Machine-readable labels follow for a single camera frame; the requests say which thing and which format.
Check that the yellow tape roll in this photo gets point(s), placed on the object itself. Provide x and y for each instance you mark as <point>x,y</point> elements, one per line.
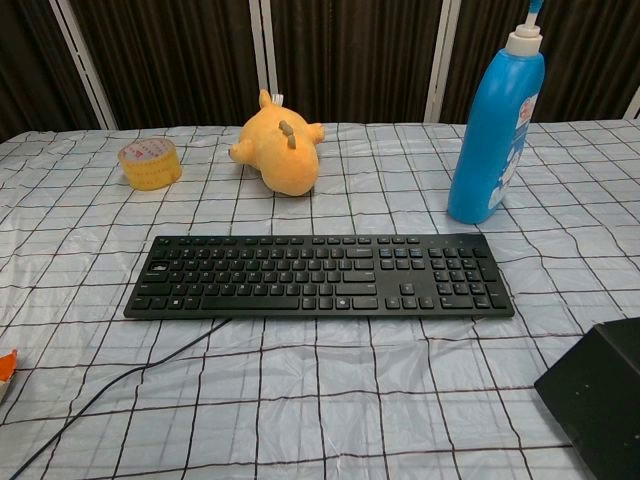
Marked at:
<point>150,167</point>

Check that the white partition frame post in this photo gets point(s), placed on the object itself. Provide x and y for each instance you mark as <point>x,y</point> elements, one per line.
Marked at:
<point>82,60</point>
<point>634,102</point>
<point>265,47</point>
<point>440,60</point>

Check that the white checked tablecloth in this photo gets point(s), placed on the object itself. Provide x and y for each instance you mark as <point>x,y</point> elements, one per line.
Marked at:
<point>320,380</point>

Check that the dark brown curtain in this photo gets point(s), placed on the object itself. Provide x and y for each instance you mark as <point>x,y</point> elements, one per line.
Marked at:
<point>180,55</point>

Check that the yellow plush toy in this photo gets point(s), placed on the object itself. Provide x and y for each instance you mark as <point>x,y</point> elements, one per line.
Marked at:
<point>287,155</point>

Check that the black computer keyboard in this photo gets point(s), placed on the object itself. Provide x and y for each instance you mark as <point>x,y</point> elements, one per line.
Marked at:
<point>320,280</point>

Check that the blue pump bottle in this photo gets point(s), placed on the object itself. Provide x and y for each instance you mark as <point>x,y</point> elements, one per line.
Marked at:
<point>495,130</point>

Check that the black box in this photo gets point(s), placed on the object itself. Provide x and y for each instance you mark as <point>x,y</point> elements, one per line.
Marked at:
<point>597,395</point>

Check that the orange snack packet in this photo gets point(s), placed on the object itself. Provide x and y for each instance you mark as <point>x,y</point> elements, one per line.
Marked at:
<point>6,372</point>

